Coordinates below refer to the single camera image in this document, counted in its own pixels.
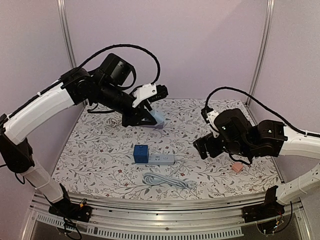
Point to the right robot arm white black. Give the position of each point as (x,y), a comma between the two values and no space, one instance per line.
(232,133)

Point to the purple power strip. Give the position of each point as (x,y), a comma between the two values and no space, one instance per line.
(156,126)

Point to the floral patterned table mat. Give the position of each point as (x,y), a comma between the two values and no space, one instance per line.
(98,159)

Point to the right aluminium frame post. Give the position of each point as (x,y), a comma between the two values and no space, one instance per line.
(263,46)

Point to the pink charger cube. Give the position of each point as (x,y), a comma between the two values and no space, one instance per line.
(237,167)

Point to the light blue charger plug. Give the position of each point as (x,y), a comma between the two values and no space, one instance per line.
(157,116)

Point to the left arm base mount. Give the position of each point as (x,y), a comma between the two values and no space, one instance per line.
(74,211)

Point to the left aluminium frame post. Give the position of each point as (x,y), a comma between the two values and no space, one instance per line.
(62,11)

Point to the front aluminium rail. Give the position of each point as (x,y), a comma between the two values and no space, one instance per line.
(204,219)

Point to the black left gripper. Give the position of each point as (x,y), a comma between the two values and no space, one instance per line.
(141,112)

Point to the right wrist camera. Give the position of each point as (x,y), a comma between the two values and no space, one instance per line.
(209,115)

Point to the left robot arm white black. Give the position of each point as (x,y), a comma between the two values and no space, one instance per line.
(103,85)

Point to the dark blue cube socket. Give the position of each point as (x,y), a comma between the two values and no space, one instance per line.
(141,154)

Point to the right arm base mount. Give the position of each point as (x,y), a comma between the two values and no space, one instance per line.
(265,210)

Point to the aluminium frame post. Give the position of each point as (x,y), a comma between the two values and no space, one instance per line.
(62,11)
(263,46)

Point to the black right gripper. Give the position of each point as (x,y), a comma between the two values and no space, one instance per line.
(208,146)

